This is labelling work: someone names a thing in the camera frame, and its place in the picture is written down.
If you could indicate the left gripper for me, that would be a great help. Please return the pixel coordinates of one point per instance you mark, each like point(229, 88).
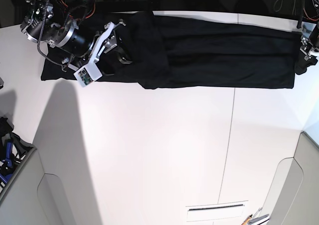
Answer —
point(310, 48)

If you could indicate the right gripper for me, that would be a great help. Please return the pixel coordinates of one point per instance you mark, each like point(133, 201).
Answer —
point(105, 43)

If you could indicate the black T-shirt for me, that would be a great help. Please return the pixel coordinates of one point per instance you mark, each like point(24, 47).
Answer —
point(177, 52)

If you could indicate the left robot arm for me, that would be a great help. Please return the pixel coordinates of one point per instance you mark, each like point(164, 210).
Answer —
point(308, 23)

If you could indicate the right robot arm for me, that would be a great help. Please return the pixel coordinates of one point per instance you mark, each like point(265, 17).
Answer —
point(59, 24)

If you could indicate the grey right chair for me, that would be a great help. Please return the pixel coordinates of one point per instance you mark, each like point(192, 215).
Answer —
point(293, 198)

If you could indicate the blue black tool pile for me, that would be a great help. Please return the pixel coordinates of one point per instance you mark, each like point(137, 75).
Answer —
point(12, 151)

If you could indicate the black thin rod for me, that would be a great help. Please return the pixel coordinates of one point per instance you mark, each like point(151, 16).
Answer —
point(217, 207)

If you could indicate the grey metal tool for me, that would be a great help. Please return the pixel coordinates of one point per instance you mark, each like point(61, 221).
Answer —
point(259, 220)

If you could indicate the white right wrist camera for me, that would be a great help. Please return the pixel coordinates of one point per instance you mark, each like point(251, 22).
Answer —
point(87, 74)

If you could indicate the yellow handled tool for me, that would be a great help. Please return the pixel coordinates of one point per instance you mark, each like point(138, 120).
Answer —
point(247, 220)

